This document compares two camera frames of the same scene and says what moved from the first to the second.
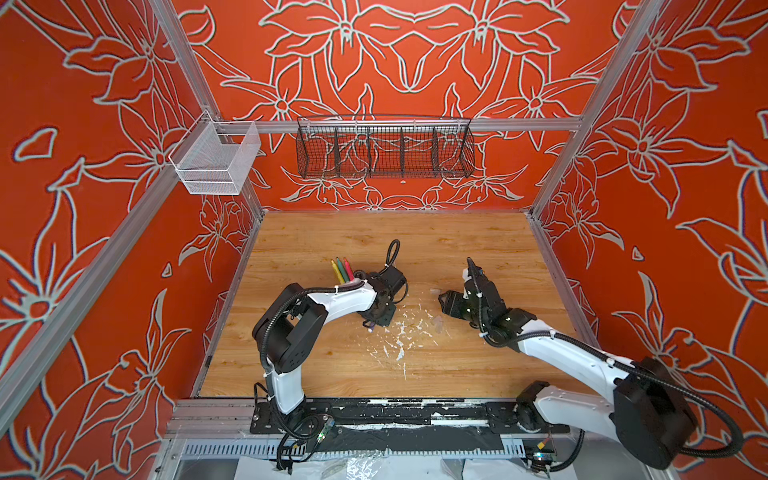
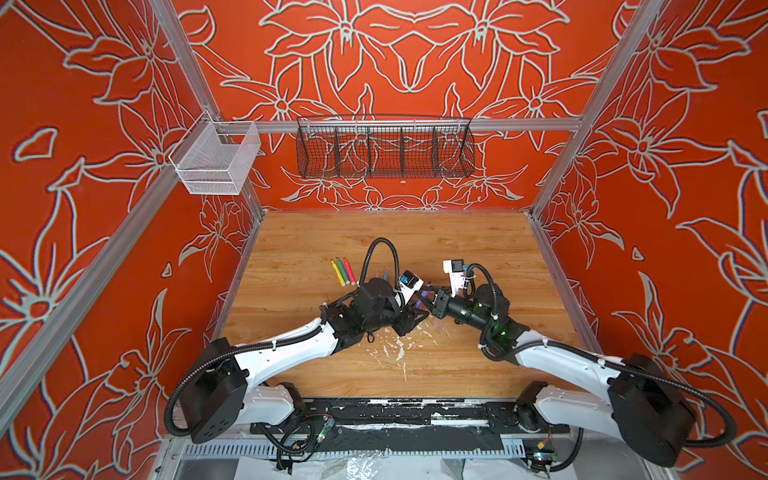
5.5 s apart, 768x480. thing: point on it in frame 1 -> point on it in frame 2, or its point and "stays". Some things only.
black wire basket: [385, 146] stays
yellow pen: [337, 271] stays
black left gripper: [387, 318] -> [408, 318]
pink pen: [349, 269] stays
